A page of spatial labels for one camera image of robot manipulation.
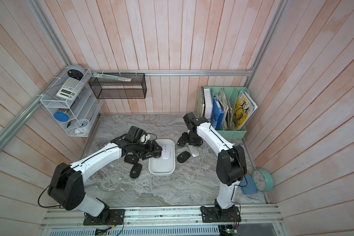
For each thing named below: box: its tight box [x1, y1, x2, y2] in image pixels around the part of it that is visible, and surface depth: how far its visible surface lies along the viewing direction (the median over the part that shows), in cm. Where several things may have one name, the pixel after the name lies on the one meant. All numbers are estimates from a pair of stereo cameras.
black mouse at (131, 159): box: [123, 154, 140, 165], surface depth 94 cm
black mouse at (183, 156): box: [176, 150, 192, 164], surface depth 95 cm
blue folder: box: [210, 96, 224, 131], surface depth 96 cm
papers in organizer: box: [214, 88, 233, 131], surface depth 98 cm
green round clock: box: [251, 168, 274, 193], surface depth 76 cm
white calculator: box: [56, 76, 85, 101], surface depth 79 cm
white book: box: [203, 88, 213, 121], surface depth 94 cm
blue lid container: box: [53, 111, 70, 123], surface depth 78 cm
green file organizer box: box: [196, 86, 250, 141], surface depth 100 cm
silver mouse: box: [187, 145, 200, 158], surface depth 100 cm
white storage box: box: [148, 138, 176, 177], surface depth 93 cm
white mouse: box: [161, 144, 171, 160], surface depth 97 cm
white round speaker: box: [67, 64, 86, 81], surface depth 83 cm
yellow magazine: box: [232, 89, 259, 131], surface depth 100 cm
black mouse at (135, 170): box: [129, 163, 143, 179], surface depth 90 cm
